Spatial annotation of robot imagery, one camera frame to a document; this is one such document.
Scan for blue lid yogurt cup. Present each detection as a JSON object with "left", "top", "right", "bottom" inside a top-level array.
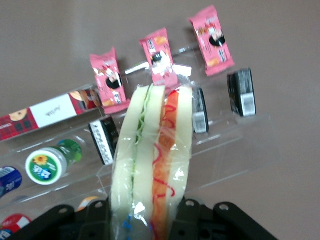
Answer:
[{"left": 0, "top": 166, "right": 24, "bottom": 200}]

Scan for red lid yogurt cup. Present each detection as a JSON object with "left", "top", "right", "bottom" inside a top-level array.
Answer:
[{"left": 0, "top": 213, "right": 33, "bottom": 240}]

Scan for pink snack packet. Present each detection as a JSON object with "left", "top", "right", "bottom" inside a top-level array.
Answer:
[
  {"left": 89, "top": 46, "right": 131, "bottom": 115},
  {"left": 138, "top": 27, "right": 180, "bottom": 88},
  {"left": 187, "top": 4, "right": 236, "bottom": 77}
]

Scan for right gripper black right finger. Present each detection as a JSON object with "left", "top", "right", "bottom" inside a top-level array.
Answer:
[{"left": 171, "top": 198, "right": 279, "bottom": 240}]

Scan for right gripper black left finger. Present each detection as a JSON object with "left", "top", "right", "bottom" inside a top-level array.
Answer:
[{"left": 9, "top": 199, "right": 113, "bottom": 240}]

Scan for orange lid yogurt cup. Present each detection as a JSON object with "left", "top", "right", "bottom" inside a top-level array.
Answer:
[{"left": 76, "top": 195, "right": 101, "bottom": 212}]

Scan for triangle sandwich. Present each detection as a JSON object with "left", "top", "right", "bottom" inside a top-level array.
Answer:
[{"left": 109, "top": 63, "right": 195, "bottom": 240}]

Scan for red plaid cookie box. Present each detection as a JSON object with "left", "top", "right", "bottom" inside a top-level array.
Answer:
[{"left": 0, "top": 86, "right": 103, "bottom": 143}]

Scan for small black carton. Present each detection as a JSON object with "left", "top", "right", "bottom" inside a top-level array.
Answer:
[
  {"left": 191, "top": 86, "right": 210, "bottom": 135},
  {"left": 88, "top": 116, "right": 120, "bottom": 166},
  {"left": 226, "top": 67, "right": 258, "bottom": 118}
]

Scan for green lid yogurt cup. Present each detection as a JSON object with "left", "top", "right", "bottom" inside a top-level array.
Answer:
[{"left": 24, "top": 138, "right": 84, "bottom": 186}]

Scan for clear acrylic stepped stand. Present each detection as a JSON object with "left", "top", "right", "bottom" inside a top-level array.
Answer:
[{"left": 0, "top": 42, "right": 277, "bottom": 221}]

